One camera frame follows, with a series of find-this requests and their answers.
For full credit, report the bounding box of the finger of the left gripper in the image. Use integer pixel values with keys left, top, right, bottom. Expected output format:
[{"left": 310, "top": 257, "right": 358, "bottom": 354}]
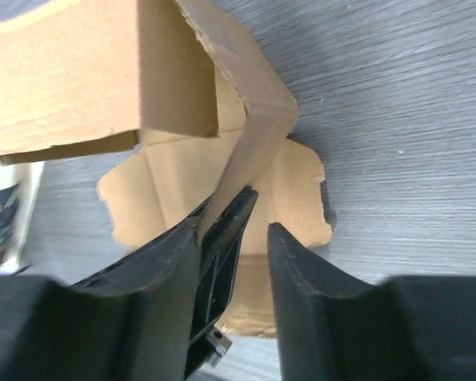
[{"left": 185, "top": 187, "right": 258, "bottom": 377}]

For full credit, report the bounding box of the beige canvas tote bag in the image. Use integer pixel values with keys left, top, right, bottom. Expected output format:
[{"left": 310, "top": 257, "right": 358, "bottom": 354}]
[{"left": 0, "top": 162, "right": 44, "bottom": 275}]

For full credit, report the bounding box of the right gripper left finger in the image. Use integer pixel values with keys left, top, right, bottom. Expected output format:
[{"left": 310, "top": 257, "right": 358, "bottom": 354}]
[{"left": 0, "top": 207, "right": 210, "bottom": 380}]

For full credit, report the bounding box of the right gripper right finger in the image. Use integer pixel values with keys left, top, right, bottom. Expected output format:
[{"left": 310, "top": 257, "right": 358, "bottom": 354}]
[{"left": 267, "top": 223, "right": 476, "bottom": 380}]

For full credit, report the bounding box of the large cardboard box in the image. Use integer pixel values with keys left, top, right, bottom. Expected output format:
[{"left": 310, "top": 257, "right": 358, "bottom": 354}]
[{"left": 0, "top": 1, "right": 332, "bottom": 338}]

